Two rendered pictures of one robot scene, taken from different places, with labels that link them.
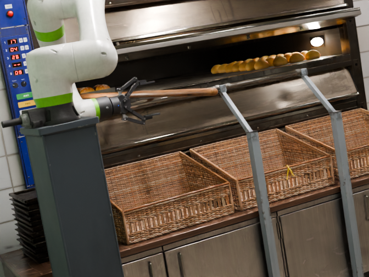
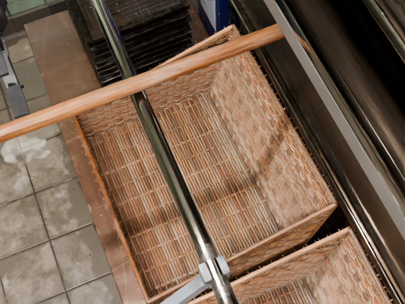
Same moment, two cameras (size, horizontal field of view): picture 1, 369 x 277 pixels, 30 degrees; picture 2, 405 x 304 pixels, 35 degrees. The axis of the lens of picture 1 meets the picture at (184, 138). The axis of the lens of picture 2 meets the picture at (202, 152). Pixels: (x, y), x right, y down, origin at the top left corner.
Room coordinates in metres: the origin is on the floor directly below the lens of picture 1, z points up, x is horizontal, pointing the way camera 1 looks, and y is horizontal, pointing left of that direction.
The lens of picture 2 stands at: (3.33, -0.50, 2.17)
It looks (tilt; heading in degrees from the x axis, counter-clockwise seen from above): 63 degrees down; 97
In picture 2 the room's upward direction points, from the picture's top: 5 degrees counter-clockwise
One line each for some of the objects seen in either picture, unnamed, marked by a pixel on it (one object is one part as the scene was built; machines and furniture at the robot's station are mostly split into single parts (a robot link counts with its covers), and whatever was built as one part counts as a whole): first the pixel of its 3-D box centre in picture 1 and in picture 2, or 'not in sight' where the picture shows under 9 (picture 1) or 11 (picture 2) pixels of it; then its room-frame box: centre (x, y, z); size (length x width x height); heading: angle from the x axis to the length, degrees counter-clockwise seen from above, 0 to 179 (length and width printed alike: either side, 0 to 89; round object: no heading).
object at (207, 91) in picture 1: (130, 94); (258, 38); (3.36, 0.22, 1.19); 1.71 x 0.03 x 0.03; 25
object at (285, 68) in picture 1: (217, 82); not in sight; (3.74, -0.23, 1.16); 1.80 x 0.06 x 0.04; 115
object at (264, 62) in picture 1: (263, 61); not in sight; (4.36, -0.58, 1.21); 0.61 x 0.48 x 0.06; 25
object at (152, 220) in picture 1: (156, 193); (194, 167); (3.22, 0.18, 0.72); 0.56 x 0.49 x 0.28; 116
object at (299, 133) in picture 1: (353, 141); not in sight; (3.74, -0.91, 0.72); 0.56 x 0.49 x 0.28; 115
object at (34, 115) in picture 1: (40, 116); not in sight; (2.24, 0.45, 1.23); 0.26 x 0.15 x 0.06; 119
